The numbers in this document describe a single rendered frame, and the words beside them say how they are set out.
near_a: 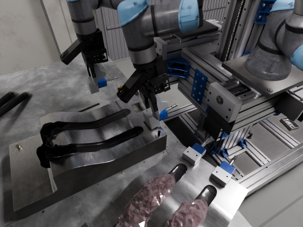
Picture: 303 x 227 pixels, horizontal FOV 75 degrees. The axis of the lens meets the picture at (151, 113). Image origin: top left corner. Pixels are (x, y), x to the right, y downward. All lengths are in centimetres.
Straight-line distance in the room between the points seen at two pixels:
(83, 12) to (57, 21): 178
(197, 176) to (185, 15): 46
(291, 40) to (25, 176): 84
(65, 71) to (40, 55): 152
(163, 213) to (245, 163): 109
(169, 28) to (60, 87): 77
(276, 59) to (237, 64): 14
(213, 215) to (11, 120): 88
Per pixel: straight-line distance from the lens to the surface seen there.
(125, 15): 52
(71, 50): 78
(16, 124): 103
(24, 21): 265
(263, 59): 78
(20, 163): 80
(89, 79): 87
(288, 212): 178
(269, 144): 177
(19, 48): 275
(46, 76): 127
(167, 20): 51
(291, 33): 63
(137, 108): 84
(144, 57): 55
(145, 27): 52
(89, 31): 75
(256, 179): 151
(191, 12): 52
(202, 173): 68
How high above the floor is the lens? 143
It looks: 45 degrees down
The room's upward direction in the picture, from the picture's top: straight up
